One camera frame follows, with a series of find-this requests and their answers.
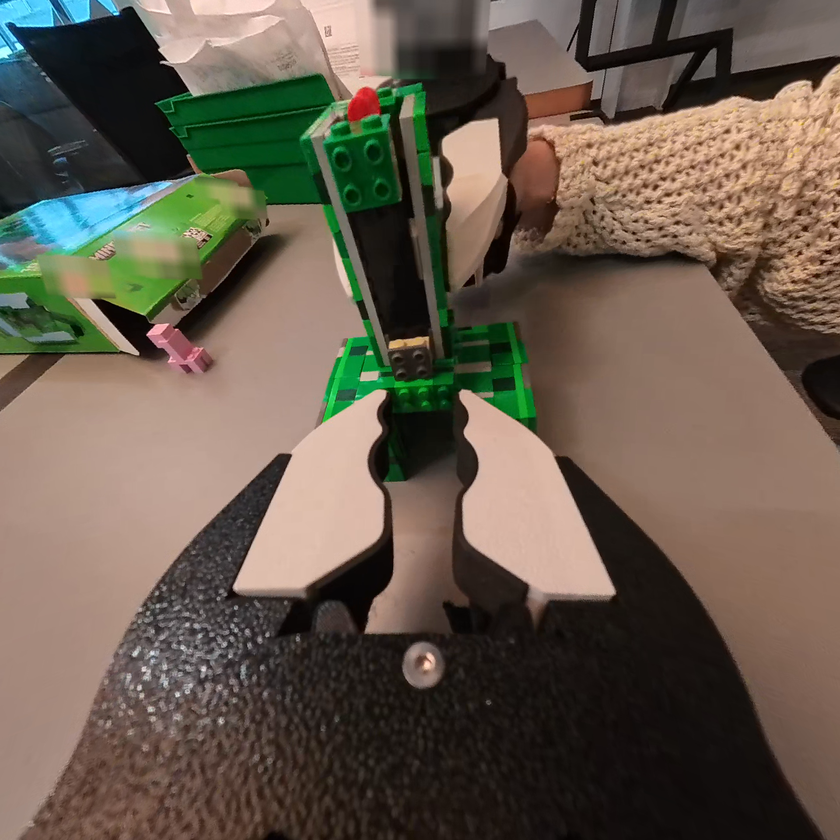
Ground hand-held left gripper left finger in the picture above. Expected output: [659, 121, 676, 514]
[233, 388, 396, 601]

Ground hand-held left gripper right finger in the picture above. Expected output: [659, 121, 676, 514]
[451, 388, 618, 630]

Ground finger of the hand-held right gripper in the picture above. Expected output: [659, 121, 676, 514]
[438, 117, 513, 294]

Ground green lego creeper figure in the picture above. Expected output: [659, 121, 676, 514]
[301, 82, 539, 483]

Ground person's right forearm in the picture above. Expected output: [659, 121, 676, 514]
[525, 66, 840, 336]

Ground pink lego pig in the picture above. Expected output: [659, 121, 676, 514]
[146, 323, 214, 375]

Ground green lego set box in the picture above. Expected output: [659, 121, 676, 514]
[0, 169, 269, 355]

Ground person's right hand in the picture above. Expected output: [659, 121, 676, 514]
[511, 138, 560, 232]

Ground black framed grey board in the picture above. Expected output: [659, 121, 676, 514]
[576, 0, 735, 72]

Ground flat white paper bag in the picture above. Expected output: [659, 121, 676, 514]
[308, 0, 370, 78]

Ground green plastic bin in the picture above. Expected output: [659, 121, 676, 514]
[155, 73, 342, 206]

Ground crumpled white paper bag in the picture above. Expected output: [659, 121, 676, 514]
[134, 0, 343, 94]

